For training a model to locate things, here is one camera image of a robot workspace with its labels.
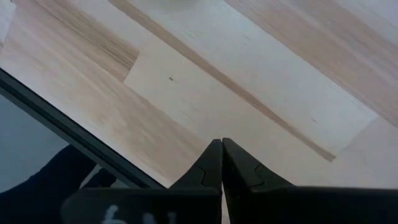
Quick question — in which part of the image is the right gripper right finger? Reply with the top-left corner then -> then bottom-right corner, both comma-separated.
221,138 -> 294,200

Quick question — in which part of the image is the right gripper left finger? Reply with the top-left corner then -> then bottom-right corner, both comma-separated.
169,138 -> 224,192

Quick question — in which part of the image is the black metal table frame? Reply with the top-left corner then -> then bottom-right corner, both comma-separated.
0,68 -> 165,190

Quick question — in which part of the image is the black frame brace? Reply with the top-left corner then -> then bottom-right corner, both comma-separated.
0,144 -> 118,224

